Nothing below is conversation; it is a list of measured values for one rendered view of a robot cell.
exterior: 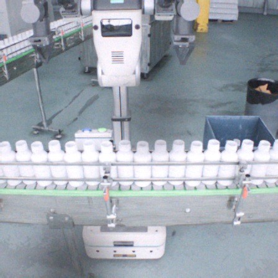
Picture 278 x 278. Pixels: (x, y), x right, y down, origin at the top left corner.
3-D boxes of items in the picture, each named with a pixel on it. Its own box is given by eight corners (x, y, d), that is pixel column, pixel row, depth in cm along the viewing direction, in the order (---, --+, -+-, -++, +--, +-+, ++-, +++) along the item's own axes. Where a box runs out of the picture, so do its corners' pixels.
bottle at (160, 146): (165, 174, 107) (167, 137, 98) (169, 185, 102) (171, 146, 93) (149, 176, 107) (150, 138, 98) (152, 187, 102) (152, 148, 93)
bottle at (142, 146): (145, 175, 107) (145, 137, 98) (154, 183, 103) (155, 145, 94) (131, 180, 104) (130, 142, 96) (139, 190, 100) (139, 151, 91)
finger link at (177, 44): (190, 61, 96) (192, 33, 92) (194, 67, 90) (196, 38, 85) (170, 60, 97) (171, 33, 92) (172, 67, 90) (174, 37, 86)
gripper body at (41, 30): (28, 43, 86) (25, 20, 82) (38, 36, 95) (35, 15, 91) (48, 43, 86) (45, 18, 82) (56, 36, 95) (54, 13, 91)
